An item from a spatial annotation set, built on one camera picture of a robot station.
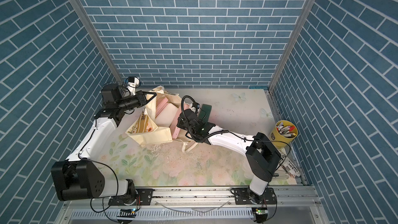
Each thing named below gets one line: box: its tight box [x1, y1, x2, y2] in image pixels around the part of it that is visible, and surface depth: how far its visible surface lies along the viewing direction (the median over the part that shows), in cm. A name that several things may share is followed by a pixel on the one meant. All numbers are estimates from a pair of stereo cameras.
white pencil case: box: [154, 102, 179, 128], surface depth 93 cm
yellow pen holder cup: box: [269, 119, 298, 149], surface depth 86 cm
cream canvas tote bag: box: [125, 86, 197, 153], surface depth 82 cm
